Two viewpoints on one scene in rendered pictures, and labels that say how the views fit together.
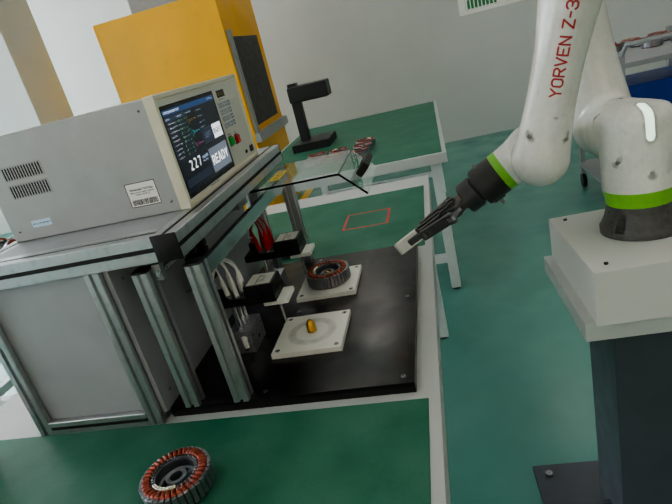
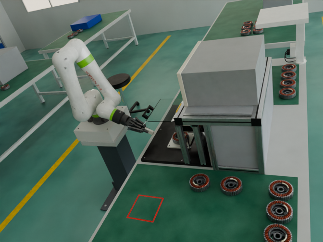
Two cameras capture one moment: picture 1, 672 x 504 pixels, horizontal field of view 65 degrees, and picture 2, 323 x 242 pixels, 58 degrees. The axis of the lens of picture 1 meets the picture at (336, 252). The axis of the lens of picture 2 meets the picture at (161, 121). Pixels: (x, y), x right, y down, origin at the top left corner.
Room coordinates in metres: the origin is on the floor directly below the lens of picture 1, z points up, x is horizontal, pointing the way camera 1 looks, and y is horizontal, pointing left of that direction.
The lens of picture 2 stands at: (2.74, 0.38, 1.95)
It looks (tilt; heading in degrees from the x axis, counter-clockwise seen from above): 32 degrees down; 196
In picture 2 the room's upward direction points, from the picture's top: 17 degrees counter-clockwise
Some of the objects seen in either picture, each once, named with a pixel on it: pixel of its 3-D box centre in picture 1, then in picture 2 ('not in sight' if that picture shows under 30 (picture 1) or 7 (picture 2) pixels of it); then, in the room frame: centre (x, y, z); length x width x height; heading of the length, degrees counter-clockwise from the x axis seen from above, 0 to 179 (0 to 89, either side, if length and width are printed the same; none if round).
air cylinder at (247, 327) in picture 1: (247, 333); not in sight; (1.03, 0.23, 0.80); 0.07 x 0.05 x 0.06; 166
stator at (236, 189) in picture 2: not in sight; (231, 185); (1.66, 0.33, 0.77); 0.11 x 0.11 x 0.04
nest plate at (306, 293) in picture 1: (330, 282); (181, 140); (1.23, 0.03, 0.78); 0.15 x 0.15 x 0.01; 76
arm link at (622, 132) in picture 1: (634, 150); (93, 103); (0.96, -0.61, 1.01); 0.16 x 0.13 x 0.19; 168
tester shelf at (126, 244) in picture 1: (154, 204); (227, 88); (1.19, 0.37, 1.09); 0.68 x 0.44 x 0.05; 166
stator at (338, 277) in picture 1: (328, 274); (180, 137); (1.23, 0.03, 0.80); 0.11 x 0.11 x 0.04
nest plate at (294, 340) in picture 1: (312, 333); not in sight; (1.00, 0.09, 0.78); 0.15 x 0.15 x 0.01; 76
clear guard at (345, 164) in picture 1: (306, 180); (170, 113); (1.29, 0.03, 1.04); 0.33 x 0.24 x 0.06; 76
